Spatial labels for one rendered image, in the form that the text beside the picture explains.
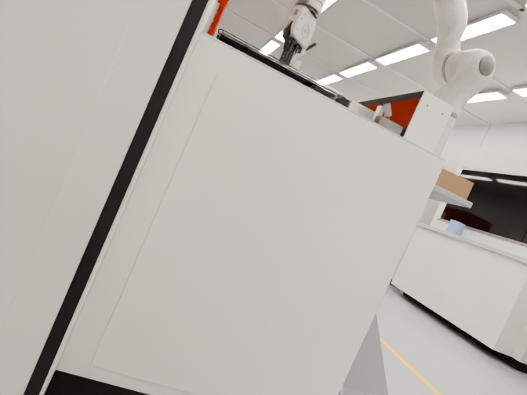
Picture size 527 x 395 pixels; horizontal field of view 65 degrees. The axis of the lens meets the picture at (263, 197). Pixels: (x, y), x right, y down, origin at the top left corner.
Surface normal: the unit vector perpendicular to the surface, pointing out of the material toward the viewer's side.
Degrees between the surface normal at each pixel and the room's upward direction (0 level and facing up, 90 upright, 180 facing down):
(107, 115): 90
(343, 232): 90
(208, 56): 90
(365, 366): 90
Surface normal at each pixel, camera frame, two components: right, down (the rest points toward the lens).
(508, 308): -0.88, -0.38
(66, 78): 0.23, 0.15
